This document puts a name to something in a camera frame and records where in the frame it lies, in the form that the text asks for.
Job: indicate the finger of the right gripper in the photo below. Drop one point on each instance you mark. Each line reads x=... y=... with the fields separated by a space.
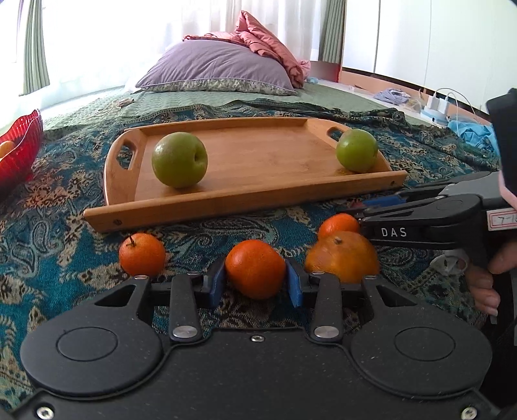
x=420 y=191
x=450 y=222

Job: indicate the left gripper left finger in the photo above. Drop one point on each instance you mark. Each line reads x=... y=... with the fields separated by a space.
x=185 y=294

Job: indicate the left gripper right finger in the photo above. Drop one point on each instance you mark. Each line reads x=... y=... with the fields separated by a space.
x=328 y=308

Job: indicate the large dull orange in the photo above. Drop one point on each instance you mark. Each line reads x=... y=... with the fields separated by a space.
x=347 y=255

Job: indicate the small mandarin with stem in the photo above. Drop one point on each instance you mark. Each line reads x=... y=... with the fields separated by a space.
x=142 y=254

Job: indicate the orange mandarin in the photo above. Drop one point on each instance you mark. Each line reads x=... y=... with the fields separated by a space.
x=255 y=269

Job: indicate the right hand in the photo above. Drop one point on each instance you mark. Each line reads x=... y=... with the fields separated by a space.
x=480 y=280

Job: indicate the blue cloth on floor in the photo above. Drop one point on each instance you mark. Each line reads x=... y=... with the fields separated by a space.
x=476 y=135

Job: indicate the right green apple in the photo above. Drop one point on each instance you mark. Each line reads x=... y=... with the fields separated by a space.
x=357 y=150

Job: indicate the green apple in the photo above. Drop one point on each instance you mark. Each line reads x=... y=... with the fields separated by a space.
x=357 y=150
x=180 y=160

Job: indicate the lavender cloth on floor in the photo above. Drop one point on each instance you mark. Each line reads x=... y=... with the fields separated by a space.
x=392 y=96

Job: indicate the teal paisley throw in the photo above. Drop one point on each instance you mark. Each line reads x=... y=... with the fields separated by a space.
x=52 y=259

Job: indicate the white wardrobe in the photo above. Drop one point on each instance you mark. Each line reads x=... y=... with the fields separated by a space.
x=469 y=46

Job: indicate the left green apple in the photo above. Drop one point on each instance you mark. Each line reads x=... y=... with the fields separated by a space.
x=180 y=160

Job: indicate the wooden serving tray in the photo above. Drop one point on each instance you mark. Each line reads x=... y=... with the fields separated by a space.
x=253 y=163

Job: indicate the green striped curtain right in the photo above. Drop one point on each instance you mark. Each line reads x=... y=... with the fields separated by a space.
x=332 y=32

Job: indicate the green striped curtain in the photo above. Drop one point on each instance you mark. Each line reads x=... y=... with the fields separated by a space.
x=332 y=32
x=35 y=70

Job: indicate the green quilted bedspread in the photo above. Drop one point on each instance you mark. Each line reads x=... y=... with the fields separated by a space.
x=101 y=106

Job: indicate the small item on bedspread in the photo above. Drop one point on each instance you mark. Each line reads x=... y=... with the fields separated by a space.
x=124 y=103

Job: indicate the red fruit bowl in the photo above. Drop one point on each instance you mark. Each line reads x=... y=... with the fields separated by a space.
x=16 y=166

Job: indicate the pink crumpled blanket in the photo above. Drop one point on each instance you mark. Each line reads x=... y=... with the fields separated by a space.
x=250 y=33

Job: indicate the orange fruit in bowl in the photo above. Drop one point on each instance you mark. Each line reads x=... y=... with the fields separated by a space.
x=6 y=147

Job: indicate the purple pillow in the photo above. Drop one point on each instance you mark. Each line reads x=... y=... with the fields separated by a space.
x=217 y=66

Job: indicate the green striped curtain left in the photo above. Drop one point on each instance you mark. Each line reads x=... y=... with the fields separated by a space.
x=35 y=70

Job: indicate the white sheer curtain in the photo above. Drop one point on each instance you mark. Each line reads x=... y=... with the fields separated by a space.
x=96 y=45

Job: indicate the white charger with cable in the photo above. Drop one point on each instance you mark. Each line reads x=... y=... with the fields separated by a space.
x=448 y=104

